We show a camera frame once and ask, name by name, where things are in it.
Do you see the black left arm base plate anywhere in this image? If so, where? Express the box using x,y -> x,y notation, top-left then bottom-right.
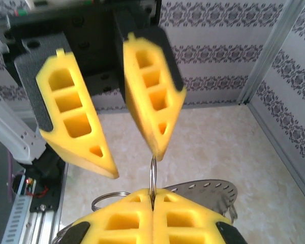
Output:
30,162 -> 64,213

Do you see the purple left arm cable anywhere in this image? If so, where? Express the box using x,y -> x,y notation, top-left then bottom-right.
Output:
5,149 -> 17,203

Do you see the aluminium frame post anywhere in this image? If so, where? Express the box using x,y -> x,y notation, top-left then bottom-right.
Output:
237,0 -> 305,105

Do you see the metal disc with key rings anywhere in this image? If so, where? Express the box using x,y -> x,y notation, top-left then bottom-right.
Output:
164,179 -> 239,226

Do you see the small circuit board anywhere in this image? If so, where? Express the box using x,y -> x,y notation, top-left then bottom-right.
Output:
12,176 -> 39,197

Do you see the silver split key ring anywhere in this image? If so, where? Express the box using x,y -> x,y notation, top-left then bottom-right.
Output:
90,191 -> 130,212
149,155 -> 159,204

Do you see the aluminium mounting rail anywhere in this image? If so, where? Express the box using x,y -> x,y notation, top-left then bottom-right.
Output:
25,162 -> 69,244

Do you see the grey slotted cable duct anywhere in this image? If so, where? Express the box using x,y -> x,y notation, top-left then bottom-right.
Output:
1,194 -> 34,244

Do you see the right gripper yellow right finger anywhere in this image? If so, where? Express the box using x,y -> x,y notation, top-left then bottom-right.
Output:
151,189 -> 248,244

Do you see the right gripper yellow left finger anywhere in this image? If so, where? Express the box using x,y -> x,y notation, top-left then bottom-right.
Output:
54,188 -> 155,244

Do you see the aluminium table edge rail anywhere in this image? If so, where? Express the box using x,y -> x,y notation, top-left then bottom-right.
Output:
94,100 -> 245,112

